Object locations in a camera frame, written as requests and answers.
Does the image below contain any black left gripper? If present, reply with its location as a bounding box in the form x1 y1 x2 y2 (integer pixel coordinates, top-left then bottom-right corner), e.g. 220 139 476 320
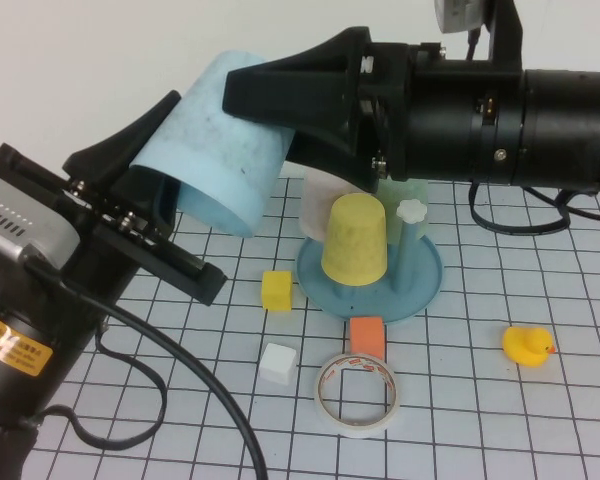
0 89 229 307

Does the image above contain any clear adhesive tape roll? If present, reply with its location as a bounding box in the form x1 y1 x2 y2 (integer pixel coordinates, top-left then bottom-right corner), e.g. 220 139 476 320
313 351 400 439

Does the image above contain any orange foam cube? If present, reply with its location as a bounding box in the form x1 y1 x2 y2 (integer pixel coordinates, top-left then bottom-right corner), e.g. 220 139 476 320
349 315 385 360

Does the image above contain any black right camera cable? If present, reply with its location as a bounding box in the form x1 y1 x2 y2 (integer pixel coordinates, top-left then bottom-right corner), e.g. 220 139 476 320
464 27 581 237

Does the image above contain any black camera cable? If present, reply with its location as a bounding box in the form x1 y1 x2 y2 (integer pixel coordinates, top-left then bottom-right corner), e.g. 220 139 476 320
464 27 581 237
24 259 270 480

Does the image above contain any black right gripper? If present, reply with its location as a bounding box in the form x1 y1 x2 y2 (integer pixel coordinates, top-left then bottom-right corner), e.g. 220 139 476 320
222 27 529 194

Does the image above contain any light blue plastic cup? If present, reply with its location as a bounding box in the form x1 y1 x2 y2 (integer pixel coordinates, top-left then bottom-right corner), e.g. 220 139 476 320
128 48 294 239

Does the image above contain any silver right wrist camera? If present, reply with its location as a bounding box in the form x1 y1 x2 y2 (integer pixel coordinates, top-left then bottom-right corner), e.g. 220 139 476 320
432 0 487 35

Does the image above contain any pale pink plastic cup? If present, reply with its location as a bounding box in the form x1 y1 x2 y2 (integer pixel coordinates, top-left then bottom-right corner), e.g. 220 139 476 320
299 167 354 241

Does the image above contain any yellow plastic cup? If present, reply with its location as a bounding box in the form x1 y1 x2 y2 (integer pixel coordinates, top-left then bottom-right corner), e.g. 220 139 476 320
318 193 389 287

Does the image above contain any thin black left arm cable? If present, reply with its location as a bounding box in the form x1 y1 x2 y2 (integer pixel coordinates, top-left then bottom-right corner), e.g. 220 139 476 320
22 319 170 451

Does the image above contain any yellow rubber duck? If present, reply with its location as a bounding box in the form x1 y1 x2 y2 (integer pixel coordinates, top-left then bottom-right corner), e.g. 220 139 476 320
501 325 556 370

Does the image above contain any grey checkered tablecloth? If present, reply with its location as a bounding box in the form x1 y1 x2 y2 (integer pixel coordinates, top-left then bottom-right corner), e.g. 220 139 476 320
19 172 600 480

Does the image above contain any white foam cube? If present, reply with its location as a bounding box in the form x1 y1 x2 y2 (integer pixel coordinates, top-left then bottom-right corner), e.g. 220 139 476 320
258 342 298 385

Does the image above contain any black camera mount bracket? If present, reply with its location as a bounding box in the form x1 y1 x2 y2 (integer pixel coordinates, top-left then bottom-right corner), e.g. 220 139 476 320
483 0 525 72

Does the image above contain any blue cup stand tray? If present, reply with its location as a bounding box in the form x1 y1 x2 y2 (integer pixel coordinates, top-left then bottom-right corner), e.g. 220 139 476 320
296 198 445 325

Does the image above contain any yellow foam cube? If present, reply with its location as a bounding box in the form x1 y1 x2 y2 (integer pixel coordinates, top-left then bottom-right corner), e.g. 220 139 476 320
261 270 295 314

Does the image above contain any pale green plastic cup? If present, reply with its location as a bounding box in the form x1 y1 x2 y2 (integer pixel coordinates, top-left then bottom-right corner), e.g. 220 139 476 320
377 179 430 246

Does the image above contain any black left camera cable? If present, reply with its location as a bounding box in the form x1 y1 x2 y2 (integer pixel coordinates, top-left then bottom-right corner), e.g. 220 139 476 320
24 259 270 480

